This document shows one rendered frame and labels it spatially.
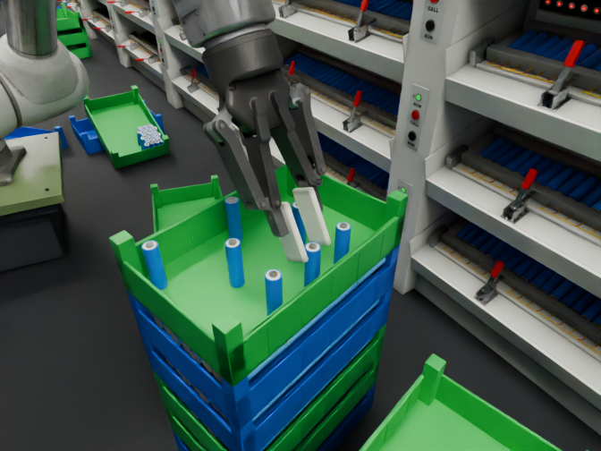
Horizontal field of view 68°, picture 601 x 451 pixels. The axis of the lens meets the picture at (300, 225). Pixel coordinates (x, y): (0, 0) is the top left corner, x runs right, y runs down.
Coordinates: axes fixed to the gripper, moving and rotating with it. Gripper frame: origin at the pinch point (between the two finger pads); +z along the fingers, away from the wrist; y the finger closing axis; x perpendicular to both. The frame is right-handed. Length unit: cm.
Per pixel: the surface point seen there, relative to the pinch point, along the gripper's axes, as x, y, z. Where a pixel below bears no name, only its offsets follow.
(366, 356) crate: -7.3, -9.6, 27.9
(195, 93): -126, -71, -19
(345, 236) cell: 1.3, -4.9, 3.9
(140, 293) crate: -12.3, 15.3, 1.5
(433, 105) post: -7.5, -44.0, -2.2
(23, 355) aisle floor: -71, 25, 21
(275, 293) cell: 0.6, 6.8, 4.7
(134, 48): -191, -88, -50
